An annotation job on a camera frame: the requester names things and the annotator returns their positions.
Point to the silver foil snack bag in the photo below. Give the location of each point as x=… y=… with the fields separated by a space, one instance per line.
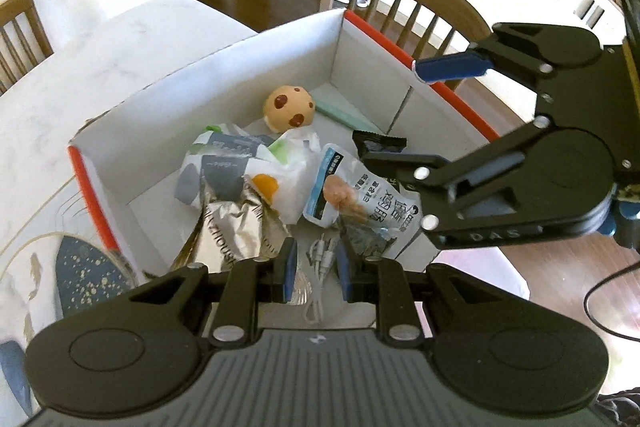
x=229 y=231

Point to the far wooden chair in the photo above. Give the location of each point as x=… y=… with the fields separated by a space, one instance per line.
x=24 y=42

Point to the chocolate chip bun toy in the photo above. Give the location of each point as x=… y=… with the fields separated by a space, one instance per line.
x=288 y=107

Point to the red white cardboard box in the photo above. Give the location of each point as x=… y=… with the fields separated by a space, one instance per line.
x=127 y=159

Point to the white grey plastic bag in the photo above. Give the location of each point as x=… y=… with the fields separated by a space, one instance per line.
x=224 y=158

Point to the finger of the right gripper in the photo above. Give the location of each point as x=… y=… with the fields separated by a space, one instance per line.
x=543 y=58
x=470 y=202

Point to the chicken sausage snack packet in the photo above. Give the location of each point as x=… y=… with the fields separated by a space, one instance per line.
x=343 y=189

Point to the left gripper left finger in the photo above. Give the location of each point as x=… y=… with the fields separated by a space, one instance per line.
x=248 y=283

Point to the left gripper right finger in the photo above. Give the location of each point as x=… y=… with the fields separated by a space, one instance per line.
x=383 y=283

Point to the green flat packet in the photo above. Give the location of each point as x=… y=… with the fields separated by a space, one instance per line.
x=332 y=104

